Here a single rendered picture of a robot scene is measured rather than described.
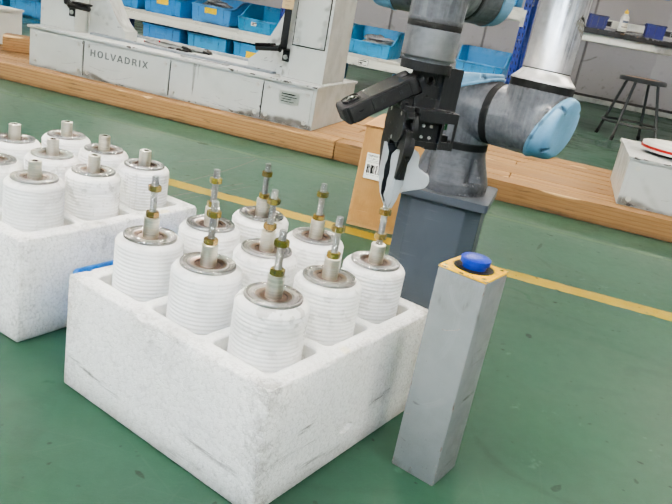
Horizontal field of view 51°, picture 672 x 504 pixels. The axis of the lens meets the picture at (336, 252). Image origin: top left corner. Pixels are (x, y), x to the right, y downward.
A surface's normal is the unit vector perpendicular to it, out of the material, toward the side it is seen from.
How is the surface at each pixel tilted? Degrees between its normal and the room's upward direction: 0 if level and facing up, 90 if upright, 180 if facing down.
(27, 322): 90
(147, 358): 90
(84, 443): 0
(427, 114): 90
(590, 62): 90
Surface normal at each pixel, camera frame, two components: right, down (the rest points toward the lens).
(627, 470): 0.17, -0.93
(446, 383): -0.59, 0.18
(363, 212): -0.24, 0.26
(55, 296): 0.82, 0.33
